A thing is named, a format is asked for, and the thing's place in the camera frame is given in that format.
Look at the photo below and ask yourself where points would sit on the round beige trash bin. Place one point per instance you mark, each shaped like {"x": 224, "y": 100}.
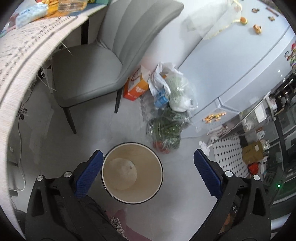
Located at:
{"x": 132, "y": 173}

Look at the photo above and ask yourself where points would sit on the clear bag of green vegetables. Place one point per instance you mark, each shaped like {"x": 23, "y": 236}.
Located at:
{"x": 165, "y": 129}

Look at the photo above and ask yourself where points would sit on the white mesh bag on fridge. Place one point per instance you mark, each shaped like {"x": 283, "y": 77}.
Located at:
{"x": 213, "y": 18}

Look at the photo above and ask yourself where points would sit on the blue white tissue pack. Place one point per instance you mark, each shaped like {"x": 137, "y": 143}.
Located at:
{"x": 31, "y": 14}

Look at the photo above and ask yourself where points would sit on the grey upholstered chair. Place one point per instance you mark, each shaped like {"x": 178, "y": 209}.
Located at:
{"x": 85, "y": 72}

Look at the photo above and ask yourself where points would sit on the white plastic grocery bag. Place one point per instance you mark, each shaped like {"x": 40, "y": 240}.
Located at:
{"x": 170, "y": 87}

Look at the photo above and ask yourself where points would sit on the white refrigerator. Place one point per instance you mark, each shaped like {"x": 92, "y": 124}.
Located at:
{"x": 239, "y": 66}

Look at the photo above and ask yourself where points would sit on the clear plastic water jug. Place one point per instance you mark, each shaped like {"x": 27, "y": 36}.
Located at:
{"x": 71, "y": 5}

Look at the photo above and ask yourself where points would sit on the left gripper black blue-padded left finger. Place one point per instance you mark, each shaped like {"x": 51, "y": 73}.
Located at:
{"x": 55, "y": 211}

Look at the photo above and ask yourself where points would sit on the brown cardboard box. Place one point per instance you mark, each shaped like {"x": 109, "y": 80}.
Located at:
{"x": 252, "y": 153}

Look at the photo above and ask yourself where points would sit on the orange white carton box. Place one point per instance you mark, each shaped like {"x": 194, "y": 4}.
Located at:
{"x": 137, "y": 84}

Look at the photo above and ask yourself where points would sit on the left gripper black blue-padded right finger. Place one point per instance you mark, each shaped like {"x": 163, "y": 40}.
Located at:
{"x": 241, "y": 211}

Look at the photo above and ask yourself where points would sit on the patterned pink tablecloth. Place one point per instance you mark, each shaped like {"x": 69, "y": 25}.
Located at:
{"x": 27, "y": 105}

